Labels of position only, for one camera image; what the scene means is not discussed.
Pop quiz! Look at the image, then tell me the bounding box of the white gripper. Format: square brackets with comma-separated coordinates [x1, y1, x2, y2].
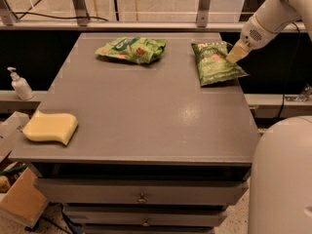
[226, 13, 281, 63]

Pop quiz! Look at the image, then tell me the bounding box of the green jalapeno chip bag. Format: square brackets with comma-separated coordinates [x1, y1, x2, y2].
[191, 41, 248, 87]

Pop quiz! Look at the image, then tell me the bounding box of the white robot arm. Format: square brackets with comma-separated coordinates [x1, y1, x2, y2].
[227, 0, 312, 234]

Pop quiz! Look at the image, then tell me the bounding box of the green snack bag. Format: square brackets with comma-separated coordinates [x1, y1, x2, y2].
[96, 37, 167, 64]

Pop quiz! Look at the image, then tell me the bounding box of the yellow sponge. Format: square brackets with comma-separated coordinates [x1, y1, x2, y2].
[22, 110, 78, 145]

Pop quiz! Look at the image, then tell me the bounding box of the grey drawer cabinet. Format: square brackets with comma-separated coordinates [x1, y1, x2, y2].
[11, 33, 258, 234]

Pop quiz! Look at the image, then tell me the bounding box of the white pump bottle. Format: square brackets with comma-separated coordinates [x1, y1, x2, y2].
[7, 67, 34, 100]

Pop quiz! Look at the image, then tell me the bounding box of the top grey drawer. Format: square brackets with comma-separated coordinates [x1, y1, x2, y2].
[34, 178, 248, 206]

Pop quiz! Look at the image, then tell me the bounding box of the grey drawer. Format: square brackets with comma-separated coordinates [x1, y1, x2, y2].
[34, 178, 248, 206]
[64, 207, 227, 227]

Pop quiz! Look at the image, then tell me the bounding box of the middle grey drawer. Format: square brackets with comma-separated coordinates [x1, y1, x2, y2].
[64, 207, 227, 227]

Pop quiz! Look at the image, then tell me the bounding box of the cardboard box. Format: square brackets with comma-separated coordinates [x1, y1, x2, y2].
[0, 111, 49, 228]

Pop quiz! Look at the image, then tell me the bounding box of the metal railing frame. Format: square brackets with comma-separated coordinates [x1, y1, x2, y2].
[0, 0, 312, 34]

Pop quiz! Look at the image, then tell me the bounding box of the black cable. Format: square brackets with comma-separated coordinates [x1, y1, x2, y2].
[13, 11, 109, 23]

